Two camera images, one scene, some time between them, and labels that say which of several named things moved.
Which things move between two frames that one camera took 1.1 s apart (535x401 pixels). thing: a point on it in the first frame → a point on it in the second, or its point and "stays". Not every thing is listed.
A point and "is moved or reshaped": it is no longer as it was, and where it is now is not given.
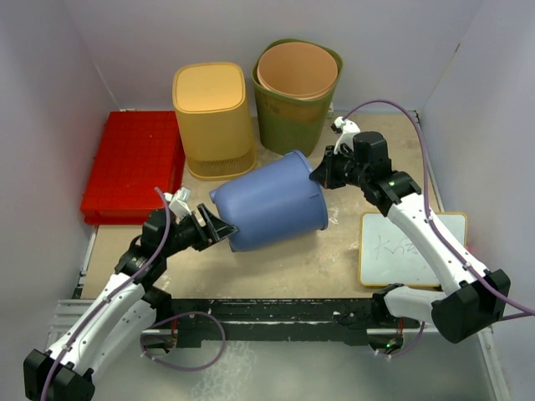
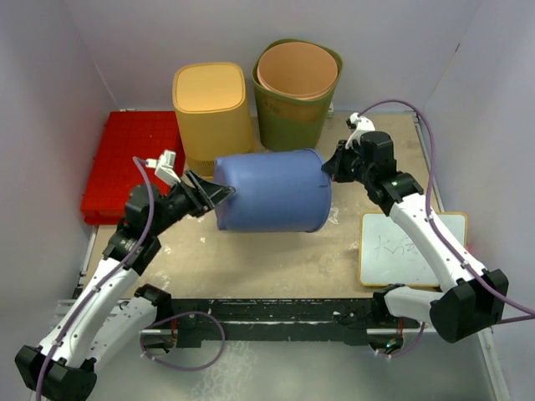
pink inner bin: (297, 70) stays
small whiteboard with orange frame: (390, 255) stays
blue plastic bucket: (272, 204) is moved or reshaped
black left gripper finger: (219, 229) → (212, 194)
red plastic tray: (138, 153) stays
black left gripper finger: (212, 220) → (203, 185)
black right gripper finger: (322, 175) → (334, 167)
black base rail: (324, 319) stays
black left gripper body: (186, 233) → (178, 205)
